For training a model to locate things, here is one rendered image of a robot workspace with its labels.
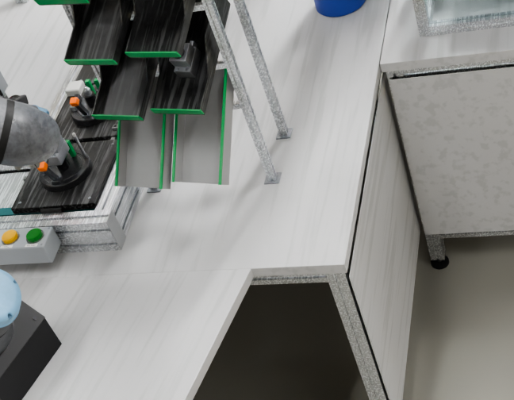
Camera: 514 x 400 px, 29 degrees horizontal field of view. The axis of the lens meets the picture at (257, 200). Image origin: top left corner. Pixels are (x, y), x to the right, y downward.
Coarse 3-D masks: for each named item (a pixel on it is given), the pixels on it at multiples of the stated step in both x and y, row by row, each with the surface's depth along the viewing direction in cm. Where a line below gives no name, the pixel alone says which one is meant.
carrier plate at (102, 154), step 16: (96, 144) 263; (112, 144) 261; (96, 160) 258; (112, 160) 256; (32, 176) 261; (96, 176) 253; (32, 192) 256; (48, 192) 254; (64, 192) 252; (80, 192) 250; (96, 192) 249; (16, 208) 253; (32, 208) 252; (64, 208) 249; (80, 208) 248
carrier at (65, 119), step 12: (72, 84) 284; (84, 84) 285; (96, 84) 274; (72, 96) 283; (84, 96) 271; (96, 96) 276; (72, 108) 273; (60, 120) 276; (72, 120) 275; (84, 120) 269; (96, 120) 269; (108, 120) 270; (60, 132) 272; (72, 132) 271; (84, 132) 269; (96, 132) 267; (108, 132) 266
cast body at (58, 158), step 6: (60, 138) 251; (60, 144) 251; (66, 144) 254; (60, 150) 251; (66, 150) 254; (54, 156) 250; (60, 156) 251; (48, 162) 251; (54, 162) 251; (60, 162) 251
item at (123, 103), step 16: (128, 32) 237; (128, 64) 234; (144, 64) 232; (112, 80) 234; (128, 80) 232; (144, 80) 230; (112, 96) 233; (128, 96) 231; (144, 96) 226; (96, 112) 232; (112, 112) 231; (128, 112) 229; (144, 112) 227
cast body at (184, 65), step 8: (184, 48) 222; (192, 48) 224; (184, 56) 222; (192, 56) 224; (200, 56) 227; (176, 64) 224; (184, 64) 223; (192, 64) 224; (176, 72) 225; (184, 72) 224; (192, 72) 224
